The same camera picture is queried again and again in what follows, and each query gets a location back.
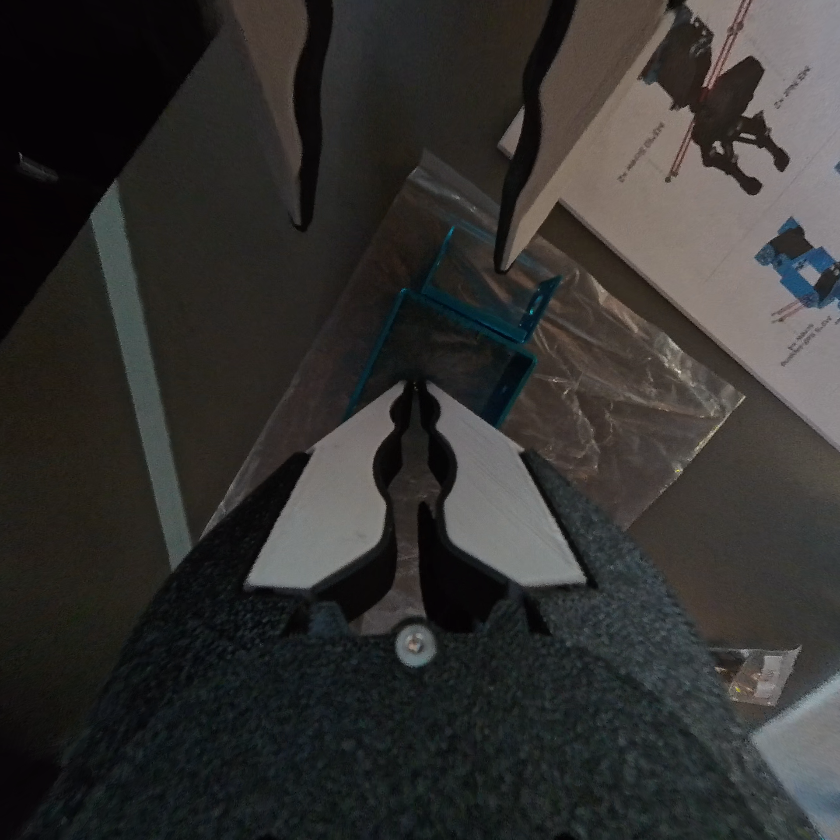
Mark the white instruction manual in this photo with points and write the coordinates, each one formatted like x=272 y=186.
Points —
x=722 y=197

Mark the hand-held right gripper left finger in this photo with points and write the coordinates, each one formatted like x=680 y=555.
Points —
x=321 y=512

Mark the white foam sheet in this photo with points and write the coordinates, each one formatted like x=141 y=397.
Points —
x=814 y=754

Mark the clear plastic bag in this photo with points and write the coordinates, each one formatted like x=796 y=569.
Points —
x=623 y=394

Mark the long-legged blue U bracket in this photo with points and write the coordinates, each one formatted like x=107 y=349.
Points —
x=515 y=390

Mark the pile of small screw bags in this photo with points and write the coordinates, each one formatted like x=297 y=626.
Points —
x=754 y=676

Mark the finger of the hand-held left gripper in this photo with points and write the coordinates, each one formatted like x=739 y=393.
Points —
x=272 y=65
x=590 y=79

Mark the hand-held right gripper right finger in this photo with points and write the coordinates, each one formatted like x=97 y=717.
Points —
x=512 y=512

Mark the short-legged blue U bracket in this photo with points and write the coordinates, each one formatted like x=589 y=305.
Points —
x=541 y=305

